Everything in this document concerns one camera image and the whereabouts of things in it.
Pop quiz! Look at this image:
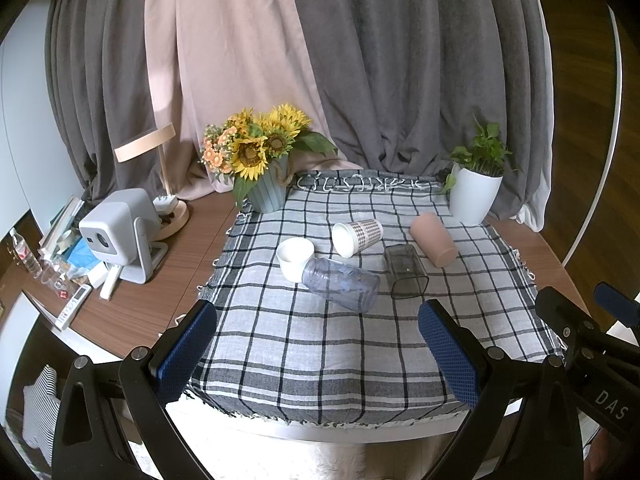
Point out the pink curtain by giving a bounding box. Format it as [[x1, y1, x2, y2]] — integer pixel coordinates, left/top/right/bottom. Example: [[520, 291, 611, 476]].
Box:
[[143, 0, 364, 201]]

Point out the stack of books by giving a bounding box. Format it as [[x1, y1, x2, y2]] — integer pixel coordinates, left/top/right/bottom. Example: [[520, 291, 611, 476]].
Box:
[[38, 196, 93, 261]]

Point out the grey checked tablecloth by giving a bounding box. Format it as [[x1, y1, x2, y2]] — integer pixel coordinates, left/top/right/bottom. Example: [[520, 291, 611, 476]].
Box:
[[189, 170, 561, 426]]

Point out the wooden desk lamp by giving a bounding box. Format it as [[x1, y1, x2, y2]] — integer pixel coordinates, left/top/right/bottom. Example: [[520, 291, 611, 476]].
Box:
[[113, 58, 191, 242]]

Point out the white remote control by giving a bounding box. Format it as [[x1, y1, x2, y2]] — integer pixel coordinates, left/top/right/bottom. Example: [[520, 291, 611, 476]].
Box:
[[54, 284, 93, 330]]

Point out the sunflower bouquet blue vase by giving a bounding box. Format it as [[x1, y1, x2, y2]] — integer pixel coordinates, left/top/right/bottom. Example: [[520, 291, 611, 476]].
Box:
[[201, 103, 337, 214]]

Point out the white pot green plant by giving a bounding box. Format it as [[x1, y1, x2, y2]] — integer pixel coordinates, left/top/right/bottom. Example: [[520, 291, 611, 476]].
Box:
[[442, 118, 511, 226]]

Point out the white floor lamp pole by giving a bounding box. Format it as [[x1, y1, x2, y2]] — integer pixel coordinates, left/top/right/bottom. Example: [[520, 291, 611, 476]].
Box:
[[560, 1, 625, 269]]

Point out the small white cup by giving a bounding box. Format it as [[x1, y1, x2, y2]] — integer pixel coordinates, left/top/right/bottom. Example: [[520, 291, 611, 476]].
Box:
[[277, 237, 314, 283]]

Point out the pink cylindrical cup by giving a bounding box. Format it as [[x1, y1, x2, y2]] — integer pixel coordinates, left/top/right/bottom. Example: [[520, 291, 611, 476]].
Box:
[[409, 212, 458, 268]]

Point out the clear bluish plastic cup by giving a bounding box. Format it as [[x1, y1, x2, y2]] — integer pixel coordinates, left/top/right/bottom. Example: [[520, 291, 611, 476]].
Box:
[[302, 258, 381, 313]]

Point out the grey curtain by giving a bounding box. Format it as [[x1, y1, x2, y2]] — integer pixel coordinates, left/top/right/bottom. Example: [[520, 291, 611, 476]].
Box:
[[46, 0, 553, 230]]

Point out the checked paper cup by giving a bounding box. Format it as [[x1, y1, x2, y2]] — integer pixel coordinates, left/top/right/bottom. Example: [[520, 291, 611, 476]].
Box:
[[331, 219, 384, 258]]

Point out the white mini projector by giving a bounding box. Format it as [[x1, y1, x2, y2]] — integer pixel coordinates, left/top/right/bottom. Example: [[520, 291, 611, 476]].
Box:
[[79, 188, 168, 284]]

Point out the smoky grey square glass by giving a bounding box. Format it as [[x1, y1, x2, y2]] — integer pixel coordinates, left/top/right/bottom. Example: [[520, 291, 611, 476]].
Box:
[[384, 244, 428, 300]]

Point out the clear plastic bottle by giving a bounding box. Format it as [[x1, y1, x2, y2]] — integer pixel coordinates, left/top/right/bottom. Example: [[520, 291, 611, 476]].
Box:
[[9, 228, 42, 280]]

